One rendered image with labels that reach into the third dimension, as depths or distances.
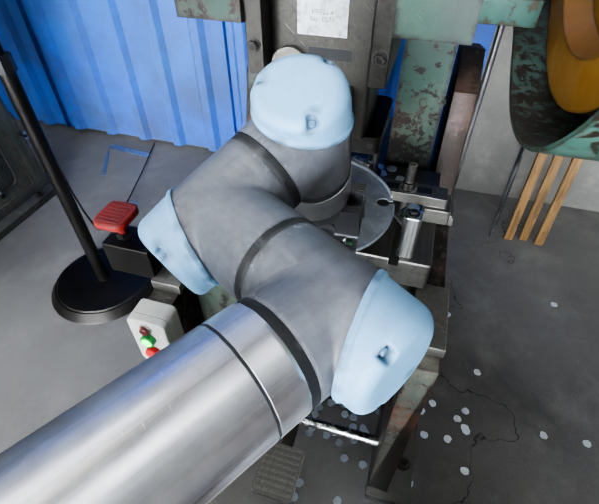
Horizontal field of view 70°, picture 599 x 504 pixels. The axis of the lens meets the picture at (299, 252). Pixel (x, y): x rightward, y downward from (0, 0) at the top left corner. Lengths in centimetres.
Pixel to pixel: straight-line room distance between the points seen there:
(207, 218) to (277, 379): 13
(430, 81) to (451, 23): 36
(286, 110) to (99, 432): 22
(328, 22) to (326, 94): 35
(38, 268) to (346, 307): 182
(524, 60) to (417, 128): 23
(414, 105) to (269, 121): 67
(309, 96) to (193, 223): 12
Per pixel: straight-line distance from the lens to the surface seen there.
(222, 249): 28
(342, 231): 49
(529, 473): 145
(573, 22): 82
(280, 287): 24
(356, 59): 67
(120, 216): 82
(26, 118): 141
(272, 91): 33
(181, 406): 21
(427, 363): 76
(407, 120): 98
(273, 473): 114
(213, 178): 32
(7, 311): 189
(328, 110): 31
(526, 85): 86
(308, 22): 67
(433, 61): 93
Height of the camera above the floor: 124
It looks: 44 degrees down
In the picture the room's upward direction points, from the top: straight up
